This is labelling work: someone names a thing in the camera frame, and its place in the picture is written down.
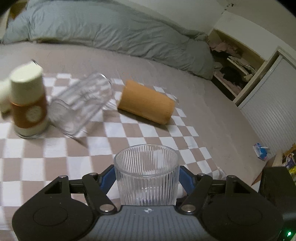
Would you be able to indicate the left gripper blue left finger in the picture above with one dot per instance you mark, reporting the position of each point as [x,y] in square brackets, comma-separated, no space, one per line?
[96,188]

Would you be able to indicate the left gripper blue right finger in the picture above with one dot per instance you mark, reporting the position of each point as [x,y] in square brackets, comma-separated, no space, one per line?
[196,187]

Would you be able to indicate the ribbed clear stemmed glass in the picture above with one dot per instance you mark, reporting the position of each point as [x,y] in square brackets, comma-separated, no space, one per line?
[147,175]

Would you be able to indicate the orange-brown cylindrical cup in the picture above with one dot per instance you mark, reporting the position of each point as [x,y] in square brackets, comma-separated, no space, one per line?
[146,103]

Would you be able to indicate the cream cup with brown sleeve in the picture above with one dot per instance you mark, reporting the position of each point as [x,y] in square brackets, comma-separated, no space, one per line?
[28,100]

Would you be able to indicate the beige bed mattress sheet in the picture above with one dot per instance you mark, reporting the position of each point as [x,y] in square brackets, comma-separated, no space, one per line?
[224,130]

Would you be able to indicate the blue white tissue pack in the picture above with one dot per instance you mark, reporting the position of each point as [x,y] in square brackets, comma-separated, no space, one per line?
[260,151]

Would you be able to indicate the checkered beige white cloth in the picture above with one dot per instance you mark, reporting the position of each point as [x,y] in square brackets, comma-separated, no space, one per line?
[29,165]

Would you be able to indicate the clear ribbed glass tumbler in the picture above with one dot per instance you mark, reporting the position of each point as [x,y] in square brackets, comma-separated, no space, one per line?
[75,106]

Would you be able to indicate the white ribbed cabinet door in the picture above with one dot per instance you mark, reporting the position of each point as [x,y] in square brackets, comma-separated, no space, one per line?
[270,106]

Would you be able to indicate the open closet with clothes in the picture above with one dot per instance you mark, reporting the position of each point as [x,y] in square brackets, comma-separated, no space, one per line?
[236,65]

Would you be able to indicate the grey duvet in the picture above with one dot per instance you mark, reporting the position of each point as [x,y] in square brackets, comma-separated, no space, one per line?
[114,27]

